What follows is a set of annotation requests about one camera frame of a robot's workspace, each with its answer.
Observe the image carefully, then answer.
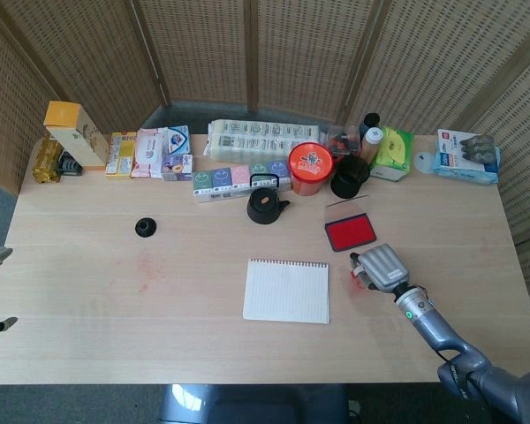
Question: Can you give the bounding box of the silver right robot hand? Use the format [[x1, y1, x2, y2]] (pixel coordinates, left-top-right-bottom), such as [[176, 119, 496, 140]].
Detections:
[[349, 243, 411, 294]]

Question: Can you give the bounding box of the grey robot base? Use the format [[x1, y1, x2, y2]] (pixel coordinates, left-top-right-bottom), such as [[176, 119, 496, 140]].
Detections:
[[158, 382, 350, 424]]

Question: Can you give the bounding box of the white spiral notepad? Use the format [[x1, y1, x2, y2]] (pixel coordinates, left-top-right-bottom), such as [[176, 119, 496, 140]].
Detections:
[[242, 258, 331, 325]]

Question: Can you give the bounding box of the red ink pad clear lid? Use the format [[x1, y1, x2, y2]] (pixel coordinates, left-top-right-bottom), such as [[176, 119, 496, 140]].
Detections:
[[323, 195, 378, 254]]

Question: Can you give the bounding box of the black mesh pen cup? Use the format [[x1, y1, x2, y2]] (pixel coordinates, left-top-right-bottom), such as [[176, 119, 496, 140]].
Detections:
[[329, 155, 371, 199]]

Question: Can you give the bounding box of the gold foil package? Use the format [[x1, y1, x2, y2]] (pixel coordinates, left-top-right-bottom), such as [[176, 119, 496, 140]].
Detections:
[[31, 135, 65, 185]]

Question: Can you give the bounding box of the pale round disc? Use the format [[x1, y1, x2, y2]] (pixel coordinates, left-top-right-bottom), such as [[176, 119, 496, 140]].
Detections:
[[413, 150, 436, 175]]

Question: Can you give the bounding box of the green tissue pack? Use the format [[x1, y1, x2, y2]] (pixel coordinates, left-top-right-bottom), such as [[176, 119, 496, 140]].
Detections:
[[369, 125, 415, 183]]

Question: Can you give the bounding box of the brown bottle white cap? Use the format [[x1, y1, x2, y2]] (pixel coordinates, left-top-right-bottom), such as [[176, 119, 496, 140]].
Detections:
[[360, 126, 383, 163]]

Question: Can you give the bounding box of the orange lidded tub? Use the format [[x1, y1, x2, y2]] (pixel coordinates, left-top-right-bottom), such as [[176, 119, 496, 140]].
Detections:
[[288, 141, 336, 197]]

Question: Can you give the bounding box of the light blue plastic pack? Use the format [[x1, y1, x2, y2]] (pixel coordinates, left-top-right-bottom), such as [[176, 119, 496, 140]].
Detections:
[[431, 148, 502, 186]]

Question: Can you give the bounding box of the clear plastic clip box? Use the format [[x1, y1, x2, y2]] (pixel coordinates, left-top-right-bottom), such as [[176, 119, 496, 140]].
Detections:
[[325, 124, 363, 156]]

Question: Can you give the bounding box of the tall beige gift box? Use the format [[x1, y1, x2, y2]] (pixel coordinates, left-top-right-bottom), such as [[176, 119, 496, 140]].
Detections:
[[43, 101, 110, 172]]

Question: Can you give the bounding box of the correction tape blister pack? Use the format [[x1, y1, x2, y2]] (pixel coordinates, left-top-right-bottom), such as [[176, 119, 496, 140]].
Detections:
[[435, 128, 498, 172]]

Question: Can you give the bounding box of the small black round cap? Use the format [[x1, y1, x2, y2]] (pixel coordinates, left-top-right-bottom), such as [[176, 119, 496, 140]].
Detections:
[[134, 217, 158, 239]]

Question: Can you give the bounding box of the flat yellow box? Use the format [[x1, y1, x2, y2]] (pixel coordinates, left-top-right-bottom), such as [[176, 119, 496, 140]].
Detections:
[[104, 131, 138, 179]]

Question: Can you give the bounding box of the large clear tissue bundle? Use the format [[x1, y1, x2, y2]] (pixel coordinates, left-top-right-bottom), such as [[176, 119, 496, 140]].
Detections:
[[204, 118, 327, 163]]

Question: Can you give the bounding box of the multicolour pocket tissue pack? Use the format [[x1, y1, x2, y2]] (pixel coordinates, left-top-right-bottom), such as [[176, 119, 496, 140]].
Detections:
[[191, 158, 293, 205]]

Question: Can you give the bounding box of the pink wet wipes pack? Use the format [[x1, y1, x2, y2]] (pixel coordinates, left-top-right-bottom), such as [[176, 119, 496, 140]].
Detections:
[[130, 127, 169, 179]]

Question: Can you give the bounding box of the small purple box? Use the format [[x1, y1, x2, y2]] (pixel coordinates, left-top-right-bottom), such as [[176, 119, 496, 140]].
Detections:
[[161, 153, 194, 183]]

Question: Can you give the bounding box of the blue and white box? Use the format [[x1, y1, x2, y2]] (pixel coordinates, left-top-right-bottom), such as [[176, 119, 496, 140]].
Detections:
[[162, 125, 191, 156]]

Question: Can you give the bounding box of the woven folding screen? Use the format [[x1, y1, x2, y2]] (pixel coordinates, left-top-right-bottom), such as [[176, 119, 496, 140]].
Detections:
[[0, 0, 530, 350]]

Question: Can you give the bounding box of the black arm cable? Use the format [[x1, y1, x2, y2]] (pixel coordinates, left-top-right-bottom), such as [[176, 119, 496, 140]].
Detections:
[[431, 346, 464, 360]]

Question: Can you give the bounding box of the black teapot with handle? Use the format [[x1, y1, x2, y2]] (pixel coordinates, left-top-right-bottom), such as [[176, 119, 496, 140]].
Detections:
[[246, 173, 292, 225]]

